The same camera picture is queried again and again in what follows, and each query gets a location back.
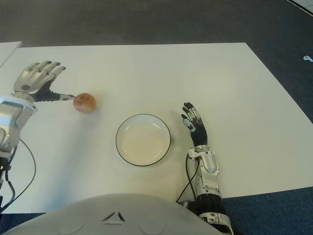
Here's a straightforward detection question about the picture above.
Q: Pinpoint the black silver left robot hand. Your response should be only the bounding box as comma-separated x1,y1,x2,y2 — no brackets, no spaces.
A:
13,60,76,103

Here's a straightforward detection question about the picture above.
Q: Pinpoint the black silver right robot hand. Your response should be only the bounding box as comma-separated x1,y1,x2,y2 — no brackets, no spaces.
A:
180,101,208,149

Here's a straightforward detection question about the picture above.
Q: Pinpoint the red yellow apple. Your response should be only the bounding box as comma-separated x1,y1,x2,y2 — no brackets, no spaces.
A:
73,93,97,114

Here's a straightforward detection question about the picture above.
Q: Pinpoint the white plate with black rim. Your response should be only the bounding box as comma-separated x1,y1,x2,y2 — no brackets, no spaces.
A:
115,113,172,167

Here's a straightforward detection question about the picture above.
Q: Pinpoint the white side table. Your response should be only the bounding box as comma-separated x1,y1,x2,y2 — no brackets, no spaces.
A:
0,41,23,67

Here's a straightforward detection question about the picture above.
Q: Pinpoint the grey white robot torso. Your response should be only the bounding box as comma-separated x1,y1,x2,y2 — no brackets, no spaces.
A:
4,193,235,235

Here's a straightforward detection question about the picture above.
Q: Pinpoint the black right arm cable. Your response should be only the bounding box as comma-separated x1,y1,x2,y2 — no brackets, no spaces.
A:
175,154,199,203

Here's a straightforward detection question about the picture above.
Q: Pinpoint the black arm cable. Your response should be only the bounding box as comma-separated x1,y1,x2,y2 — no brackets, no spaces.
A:
175,154,199,203
0,139,37,213

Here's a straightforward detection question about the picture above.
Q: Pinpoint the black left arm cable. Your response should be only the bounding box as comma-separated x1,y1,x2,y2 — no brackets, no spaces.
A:
0,139,37,213

